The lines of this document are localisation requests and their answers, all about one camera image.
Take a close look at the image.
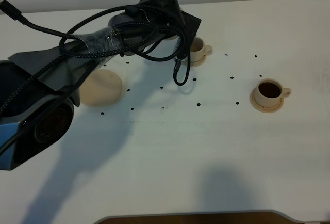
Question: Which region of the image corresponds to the beige far saucer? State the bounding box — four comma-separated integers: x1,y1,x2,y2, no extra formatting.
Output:
190,51,206,67

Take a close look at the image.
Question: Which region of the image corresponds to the beige far teacup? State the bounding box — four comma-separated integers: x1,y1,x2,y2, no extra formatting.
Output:
190,37,213,56

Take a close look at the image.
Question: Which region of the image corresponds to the black braided cable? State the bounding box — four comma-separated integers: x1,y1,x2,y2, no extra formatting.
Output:
0,3,191,116

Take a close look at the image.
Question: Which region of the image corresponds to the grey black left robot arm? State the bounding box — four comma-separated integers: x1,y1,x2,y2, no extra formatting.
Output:
1,0,201,170

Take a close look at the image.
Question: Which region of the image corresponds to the beige teacup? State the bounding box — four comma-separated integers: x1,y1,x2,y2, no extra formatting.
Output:
256,78,291,102
190,37,213,56

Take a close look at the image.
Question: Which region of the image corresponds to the black usb cable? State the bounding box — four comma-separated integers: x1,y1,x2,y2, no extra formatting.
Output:
0,0,91,157

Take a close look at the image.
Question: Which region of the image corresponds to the beige near teacup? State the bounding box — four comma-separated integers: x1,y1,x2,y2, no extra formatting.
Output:
256,78,291,102

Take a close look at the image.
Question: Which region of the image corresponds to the beige near saucer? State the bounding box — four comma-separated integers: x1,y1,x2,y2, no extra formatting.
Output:
250,88,284,113

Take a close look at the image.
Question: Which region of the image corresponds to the beige teapot saucer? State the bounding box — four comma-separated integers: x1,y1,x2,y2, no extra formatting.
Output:
79,69,123,107

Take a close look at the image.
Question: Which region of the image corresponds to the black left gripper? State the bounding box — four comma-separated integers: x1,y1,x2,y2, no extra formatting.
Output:
128,0,201,51

